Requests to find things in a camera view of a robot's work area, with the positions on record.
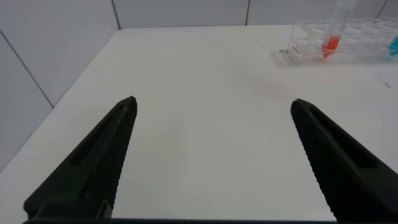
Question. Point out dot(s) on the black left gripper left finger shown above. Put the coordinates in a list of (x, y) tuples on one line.
[(93, 168)]

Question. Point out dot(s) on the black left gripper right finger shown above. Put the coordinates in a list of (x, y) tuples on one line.
[(348, 174)]

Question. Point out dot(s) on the test tube with blue pigment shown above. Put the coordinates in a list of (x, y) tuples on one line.
[(394, 48)]

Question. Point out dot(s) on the test tube with red pigment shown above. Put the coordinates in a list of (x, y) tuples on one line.
[(331, 43)]

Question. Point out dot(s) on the clear acrylic test tube rack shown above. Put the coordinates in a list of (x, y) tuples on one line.
[(360, 40)]

